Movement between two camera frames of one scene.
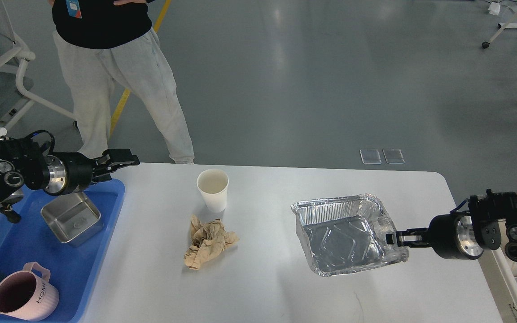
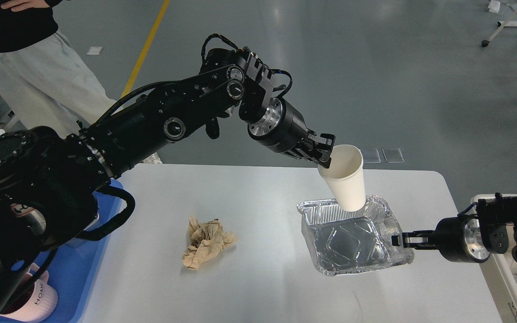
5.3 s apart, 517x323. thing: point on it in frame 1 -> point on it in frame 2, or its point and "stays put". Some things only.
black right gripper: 452,236 stays put
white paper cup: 213,184 -> 346,178
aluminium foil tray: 344,234 stays put
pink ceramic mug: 26,294 stays put
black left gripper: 70,172 -> 282,129
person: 98,40 -> 17,46
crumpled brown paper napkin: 209,240 stays put
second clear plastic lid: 393,156 stays put
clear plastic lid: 370,157 stays put
